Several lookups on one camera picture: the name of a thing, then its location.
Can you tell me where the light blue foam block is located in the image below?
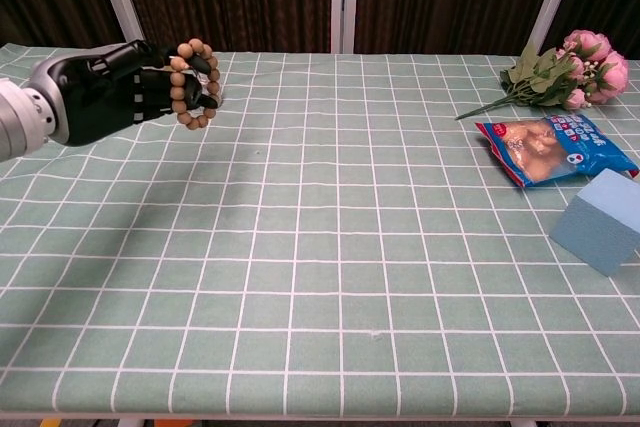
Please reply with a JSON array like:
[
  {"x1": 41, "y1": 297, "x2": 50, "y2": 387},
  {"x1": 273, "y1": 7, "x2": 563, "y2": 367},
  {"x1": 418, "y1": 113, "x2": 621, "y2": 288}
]
[{"x1": 549, "y1": 167, "x2": 640, "y2": 278}]

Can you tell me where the wooden bead bracelet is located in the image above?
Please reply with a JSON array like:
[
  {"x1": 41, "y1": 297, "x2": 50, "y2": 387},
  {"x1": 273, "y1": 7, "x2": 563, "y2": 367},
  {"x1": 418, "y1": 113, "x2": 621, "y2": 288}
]
[{"x1": 168, "y1": 38, "x2": 221, "y2": 131}]

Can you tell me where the green checked tablecloth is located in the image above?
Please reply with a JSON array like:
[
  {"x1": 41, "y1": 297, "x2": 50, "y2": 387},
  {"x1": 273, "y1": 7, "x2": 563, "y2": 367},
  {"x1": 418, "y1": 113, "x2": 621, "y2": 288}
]
[{"x1": 0, "y1": 43, "x2": 640, "y2": 421}]

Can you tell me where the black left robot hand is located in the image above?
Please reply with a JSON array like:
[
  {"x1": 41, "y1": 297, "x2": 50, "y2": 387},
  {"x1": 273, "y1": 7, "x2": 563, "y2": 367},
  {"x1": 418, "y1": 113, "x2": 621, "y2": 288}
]
[{"x1": 28, "y1": 39, "x2": 221, "y2": 148}]

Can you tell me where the pink artificial flower bouquet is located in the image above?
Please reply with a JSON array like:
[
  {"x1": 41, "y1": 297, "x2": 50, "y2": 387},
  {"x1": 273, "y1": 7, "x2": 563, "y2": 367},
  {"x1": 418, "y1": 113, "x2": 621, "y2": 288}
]
[{"x1": 454, "y1": 29, "x2": 630, "y2": 121}]

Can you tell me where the blue snack bag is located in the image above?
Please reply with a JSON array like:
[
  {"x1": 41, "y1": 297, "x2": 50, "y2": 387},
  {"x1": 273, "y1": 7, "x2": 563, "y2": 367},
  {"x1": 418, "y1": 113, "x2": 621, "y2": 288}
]
[{"x1": 474, "y1": 113, "x2": 640, "y2": 189}]

